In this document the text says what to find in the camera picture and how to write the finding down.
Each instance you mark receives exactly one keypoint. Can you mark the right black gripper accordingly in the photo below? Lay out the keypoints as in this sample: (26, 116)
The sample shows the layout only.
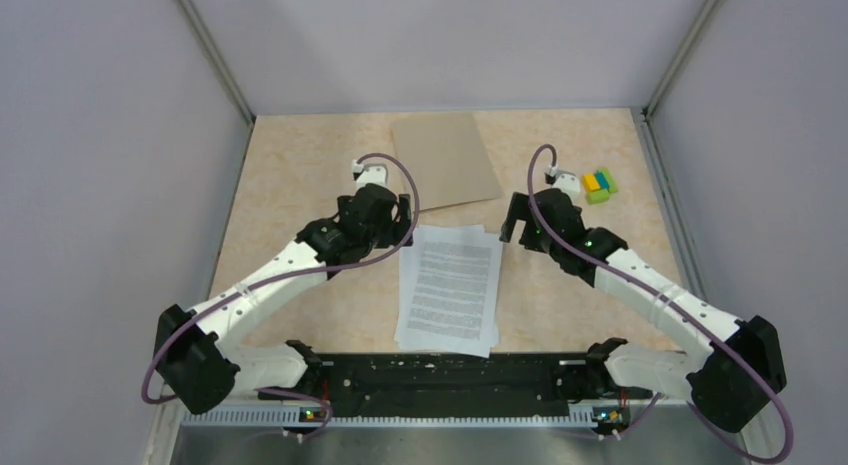
(520, 210)

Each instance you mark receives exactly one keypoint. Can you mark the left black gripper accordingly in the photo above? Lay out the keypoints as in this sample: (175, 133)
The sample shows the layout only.
(405, 215)

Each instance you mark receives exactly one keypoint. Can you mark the white printed paper stack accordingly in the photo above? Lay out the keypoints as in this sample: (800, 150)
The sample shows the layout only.
(448, 282)

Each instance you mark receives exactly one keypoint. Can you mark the brown paper folder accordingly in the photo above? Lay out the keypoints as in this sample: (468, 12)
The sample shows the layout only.
(447, 158)

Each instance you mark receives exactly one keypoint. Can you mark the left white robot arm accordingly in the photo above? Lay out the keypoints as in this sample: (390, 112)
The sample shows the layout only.
(199, 352)

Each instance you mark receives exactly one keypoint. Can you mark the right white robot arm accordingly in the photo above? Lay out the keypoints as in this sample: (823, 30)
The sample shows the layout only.
(726, 367)

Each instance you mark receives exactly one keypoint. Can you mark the yellow block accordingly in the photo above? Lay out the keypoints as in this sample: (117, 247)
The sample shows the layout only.
(591, 183)

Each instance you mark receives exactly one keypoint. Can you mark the green block short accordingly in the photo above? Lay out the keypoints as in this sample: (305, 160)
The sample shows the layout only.
(598, 196)

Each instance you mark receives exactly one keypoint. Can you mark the teal block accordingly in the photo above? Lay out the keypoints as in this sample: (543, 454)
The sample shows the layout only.
(603, 180)

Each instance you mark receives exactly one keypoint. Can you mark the green block long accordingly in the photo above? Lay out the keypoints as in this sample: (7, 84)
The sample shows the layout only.
(614, 184)

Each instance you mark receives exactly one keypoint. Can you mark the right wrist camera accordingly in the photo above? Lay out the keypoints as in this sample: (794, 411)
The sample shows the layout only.
(564, 181)

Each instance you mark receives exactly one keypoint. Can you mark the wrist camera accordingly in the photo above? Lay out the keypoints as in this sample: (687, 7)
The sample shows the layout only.
(564, 181)
(369, 174)

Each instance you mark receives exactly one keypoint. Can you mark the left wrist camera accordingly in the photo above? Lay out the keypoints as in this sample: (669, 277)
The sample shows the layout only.
(369, 174)

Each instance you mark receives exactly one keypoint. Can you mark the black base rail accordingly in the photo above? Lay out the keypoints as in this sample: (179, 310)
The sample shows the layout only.
(452, 385)

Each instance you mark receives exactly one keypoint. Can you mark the white slotted cable duct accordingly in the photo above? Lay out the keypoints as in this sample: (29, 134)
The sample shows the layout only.
(581, 416)

